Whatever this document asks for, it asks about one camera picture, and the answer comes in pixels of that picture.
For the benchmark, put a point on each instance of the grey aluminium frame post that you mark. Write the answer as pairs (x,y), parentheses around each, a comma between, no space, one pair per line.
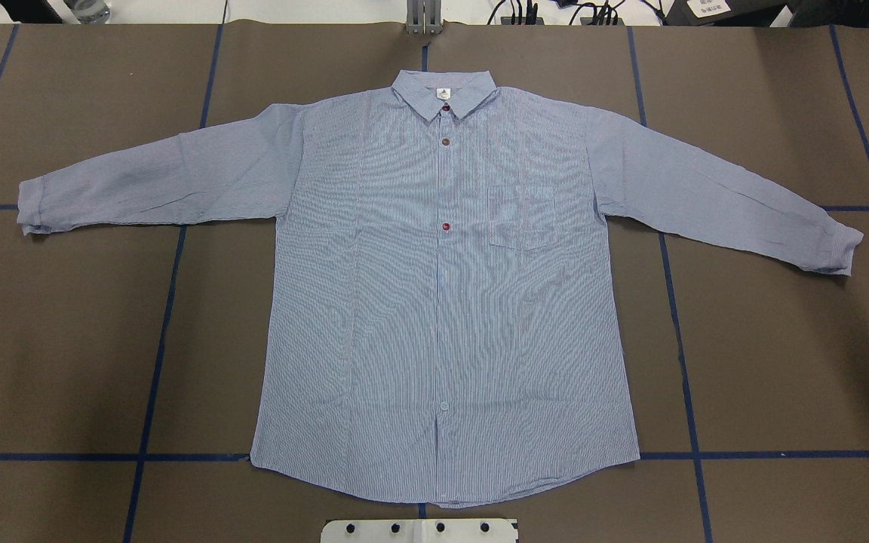
(424,17)

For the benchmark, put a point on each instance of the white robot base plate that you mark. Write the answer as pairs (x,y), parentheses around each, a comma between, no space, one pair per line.
(422,530)

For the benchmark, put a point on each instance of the clear plastic water bottle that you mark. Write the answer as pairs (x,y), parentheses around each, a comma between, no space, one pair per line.
(89,11)

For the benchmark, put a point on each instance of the black box with label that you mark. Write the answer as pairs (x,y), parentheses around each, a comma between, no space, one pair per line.
(723,13)

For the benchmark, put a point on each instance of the blue striped button shirt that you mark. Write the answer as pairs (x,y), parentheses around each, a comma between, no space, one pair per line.
(443,325)

